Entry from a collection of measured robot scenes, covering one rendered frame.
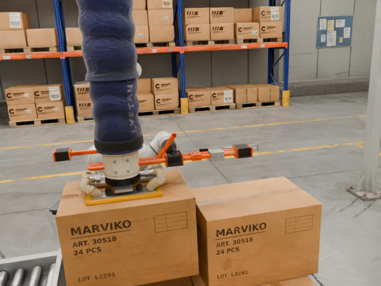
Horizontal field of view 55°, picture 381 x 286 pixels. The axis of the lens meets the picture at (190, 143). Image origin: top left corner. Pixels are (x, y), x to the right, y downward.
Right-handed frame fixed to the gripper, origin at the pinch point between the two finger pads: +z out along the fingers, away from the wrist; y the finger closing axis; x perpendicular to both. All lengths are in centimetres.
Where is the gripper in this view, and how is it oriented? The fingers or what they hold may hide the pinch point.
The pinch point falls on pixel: (175, 158)
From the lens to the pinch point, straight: 179.7
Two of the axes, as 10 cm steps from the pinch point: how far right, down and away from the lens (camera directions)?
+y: 0.4, 9.6, 2.7
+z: 2.2, 2.6, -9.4
